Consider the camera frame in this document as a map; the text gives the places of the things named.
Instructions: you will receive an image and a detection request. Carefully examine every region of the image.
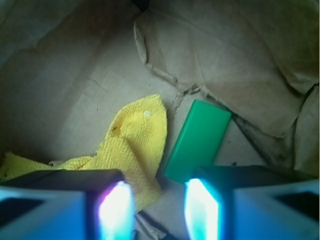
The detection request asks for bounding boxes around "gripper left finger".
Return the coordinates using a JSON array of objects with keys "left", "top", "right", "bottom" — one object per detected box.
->
[{"left": 0, "top": 169, "right": 136, "bottom": 240}]

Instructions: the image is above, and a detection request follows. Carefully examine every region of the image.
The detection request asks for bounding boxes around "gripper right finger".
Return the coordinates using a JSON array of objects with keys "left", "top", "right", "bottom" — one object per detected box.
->
[{"left": 184, "top": 165, "right": 320, "bottom": 240}]

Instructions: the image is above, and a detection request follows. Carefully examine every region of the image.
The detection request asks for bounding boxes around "green rectangular block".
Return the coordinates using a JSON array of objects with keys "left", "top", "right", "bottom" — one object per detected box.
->
[{"left": 164, "top": 99, "right": 232, "bottom": 184}]

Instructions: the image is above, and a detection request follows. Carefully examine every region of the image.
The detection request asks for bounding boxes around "yellow textured cloth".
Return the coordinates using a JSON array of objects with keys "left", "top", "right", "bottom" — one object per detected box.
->
[{"left": 0, "top": 94, "right": 168, "bottom": 212}]

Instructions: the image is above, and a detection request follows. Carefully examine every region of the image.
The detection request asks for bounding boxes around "brown paper bag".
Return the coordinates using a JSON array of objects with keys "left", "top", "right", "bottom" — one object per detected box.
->
[{"left": 0, "top": 0, "right": 320, "bottom": 240}]

